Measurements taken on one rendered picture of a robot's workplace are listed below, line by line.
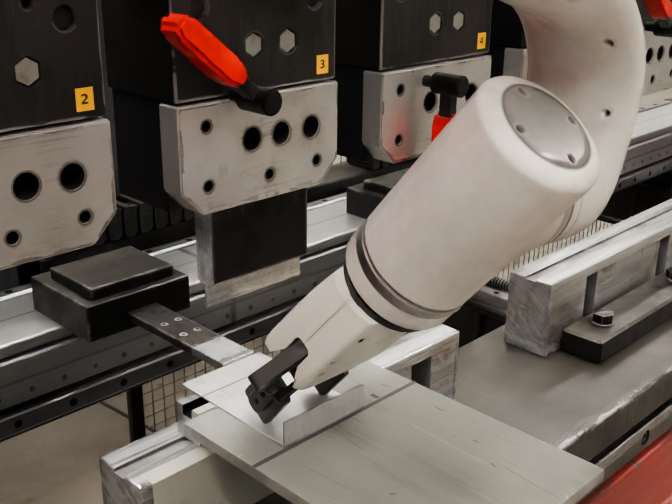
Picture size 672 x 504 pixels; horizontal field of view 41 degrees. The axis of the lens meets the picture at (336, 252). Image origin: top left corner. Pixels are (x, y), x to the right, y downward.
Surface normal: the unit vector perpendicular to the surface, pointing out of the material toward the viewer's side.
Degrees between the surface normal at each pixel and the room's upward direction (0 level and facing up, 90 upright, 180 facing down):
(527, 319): 90
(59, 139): 90
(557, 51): 130
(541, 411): 0
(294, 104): 90
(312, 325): 90
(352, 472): 0
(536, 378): 0
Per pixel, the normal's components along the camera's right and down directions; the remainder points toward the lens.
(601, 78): -0.47, 0.69
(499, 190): -0.41, 0.55
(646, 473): 0.71, 0.26
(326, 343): -0.52, 0.35
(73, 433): 0.01, -0.93
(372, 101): -0.70, 0.25
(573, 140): 0.49, -0.54
